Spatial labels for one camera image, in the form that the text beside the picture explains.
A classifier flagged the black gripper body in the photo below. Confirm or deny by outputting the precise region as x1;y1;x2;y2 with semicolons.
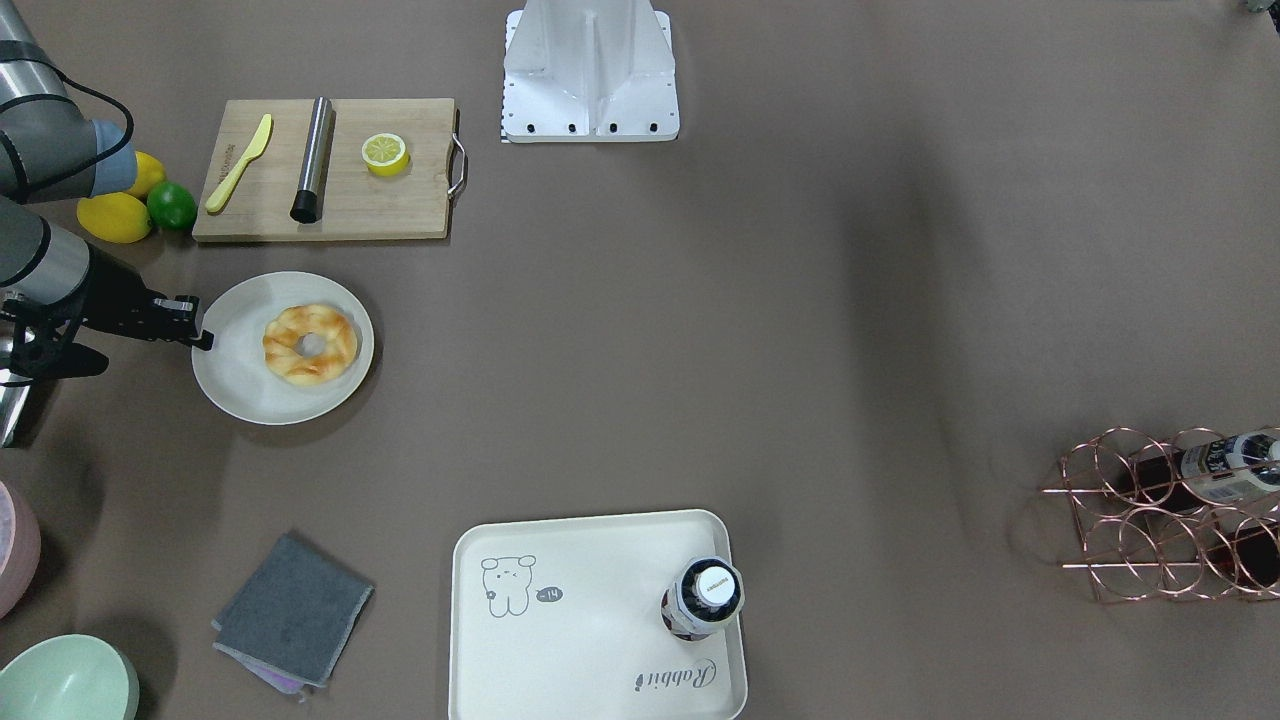
70;246;161;341

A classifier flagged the glazed donut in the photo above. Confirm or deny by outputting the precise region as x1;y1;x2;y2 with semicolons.
261;304;358;387

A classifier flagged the white round plate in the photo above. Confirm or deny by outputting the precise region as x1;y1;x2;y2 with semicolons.
192;272;376;425

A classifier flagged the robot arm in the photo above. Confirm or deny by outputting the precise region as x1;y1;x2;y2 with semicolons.
3;1;214;350

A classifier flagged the cream rabbit tray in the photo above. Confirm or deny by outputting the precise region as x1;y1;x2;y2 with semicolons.
448;509;748;719

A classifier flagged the tea bottle on tray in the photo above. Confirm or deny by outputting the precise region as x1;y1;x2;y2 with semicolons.
659;556;746;642

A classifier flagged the yellow lemon near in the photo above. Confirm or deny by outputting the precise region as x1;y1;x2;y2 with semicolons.
76;192;152;243

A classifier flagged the yellow lemon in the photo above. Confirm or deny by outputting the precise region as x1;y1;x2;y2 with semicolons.
76;192;152;243
125;151;168;201

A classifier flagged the green lime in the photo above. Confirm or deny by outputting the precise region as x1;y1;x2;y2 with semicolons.
146;181;198;233

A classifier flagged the yellow lemon far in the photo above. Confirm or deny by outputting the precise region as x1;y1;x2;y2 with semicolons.
125;151;168;201

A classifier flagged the metal scoop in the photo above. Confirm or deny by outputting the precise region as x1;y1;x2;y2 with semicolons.
1;333;44;448

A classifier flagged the steel cylinder black cap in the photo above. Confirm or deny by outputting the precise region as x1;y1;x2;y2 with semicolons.
291;96;337;224

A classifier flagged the yellow plastic knife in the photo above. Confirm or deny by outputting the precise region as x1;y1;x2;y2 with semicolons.
204;113;274;215

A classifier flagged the wooden cutting board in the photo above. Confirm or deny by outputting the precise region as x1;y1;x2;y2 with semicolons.
192;97;466;243

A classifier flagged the half lemon slice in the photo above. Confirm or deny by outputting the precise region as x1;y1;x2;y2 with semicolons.
360;132;411;177

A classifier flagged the pink bowl with ice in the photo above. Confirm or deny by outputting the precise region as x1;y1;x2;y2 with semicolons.
1;482;41;618

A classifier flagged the grey folded cloth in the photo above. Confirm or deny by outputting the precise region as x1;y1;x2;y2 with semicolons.
211;532;374;697

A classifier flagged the green bowl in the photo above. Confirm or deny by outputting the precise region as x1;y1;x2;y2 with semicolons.
1;634;140;719

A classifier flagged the upper bottle in rack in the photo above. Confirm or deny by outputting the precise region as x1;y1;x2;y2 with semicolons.
1135;428;1279;512

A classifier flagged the white camera pole base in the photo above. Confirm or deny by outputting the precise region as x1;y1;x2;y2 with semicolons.
500;1;681;143

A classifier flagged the copper wire bottle rack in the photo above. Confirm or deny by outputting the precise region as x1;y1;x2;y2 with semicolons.
1041;425;1279;603

